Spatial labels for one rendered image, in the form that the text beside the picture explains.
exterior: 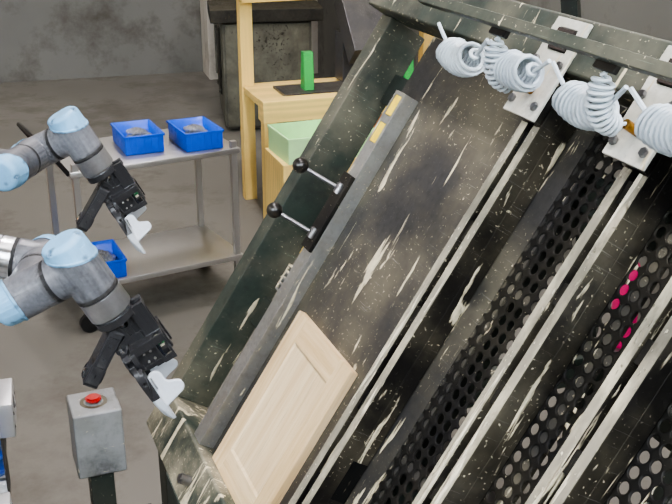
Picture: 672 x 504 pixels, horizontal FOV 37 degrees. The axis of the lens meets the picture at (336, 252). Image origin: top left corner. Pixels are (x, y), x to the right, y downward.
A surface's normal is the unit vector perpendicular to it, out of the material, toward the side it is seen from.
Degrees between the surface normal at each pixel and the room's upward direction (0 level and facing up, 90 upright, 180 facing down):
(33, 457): 0
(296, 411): 57
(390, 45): 90
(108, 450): 90
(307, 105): 90
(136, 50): 90
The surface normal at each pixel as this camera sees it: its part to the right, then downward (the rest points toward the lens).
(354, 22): 0.25, -0.36
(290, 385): -0.78, -0.39
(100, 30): 0.28, 0.36
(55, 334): 0.00, -0.93
